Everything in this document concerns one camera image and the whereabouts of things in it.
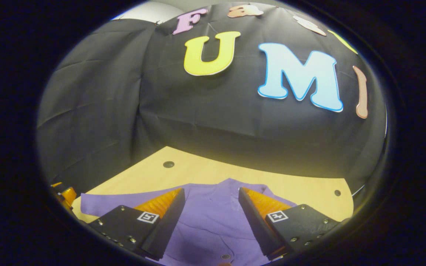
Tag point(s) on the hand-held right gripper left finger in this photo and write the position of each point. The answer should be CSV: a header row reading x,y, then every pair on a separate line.
x,y
166,229

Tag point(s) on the purple button-up shirt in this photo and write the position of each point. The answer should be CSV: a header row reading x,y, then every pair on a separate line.
x,y
209,221

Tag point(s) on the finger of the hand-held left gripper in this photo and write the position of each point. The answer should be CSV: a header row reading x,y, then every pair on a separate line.
x,y
68,195
56,184

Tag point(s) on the black backdrop cloth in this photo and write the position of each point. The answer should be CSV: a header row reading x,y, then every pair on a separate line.
x,y
198,122

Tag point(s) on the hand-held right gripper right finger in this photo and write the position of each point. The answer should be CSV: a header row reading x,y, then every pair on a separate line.
x,y
257,229

